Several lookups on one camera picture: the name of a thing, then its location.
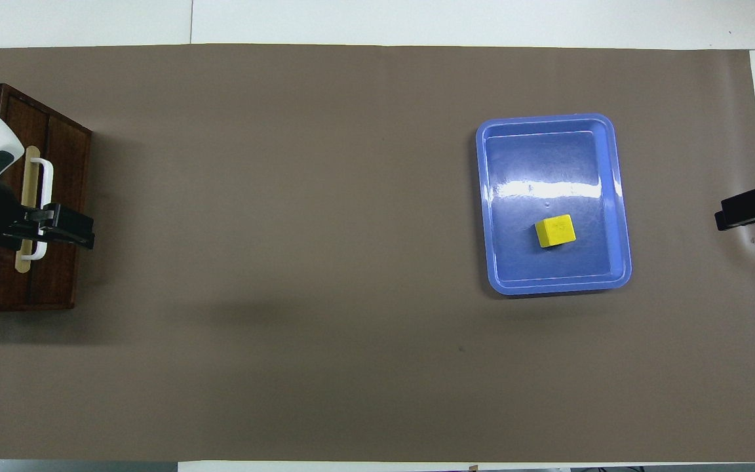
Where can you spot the yellow cube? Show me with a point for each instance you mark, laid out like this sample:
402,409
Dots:
556,231

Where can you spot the blue plastic tray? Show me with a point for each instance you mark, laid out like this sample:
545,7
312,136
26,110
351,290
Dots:
522,170

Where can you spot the brown paper table mat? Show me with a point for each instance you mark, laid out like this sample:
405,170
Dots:
286,262

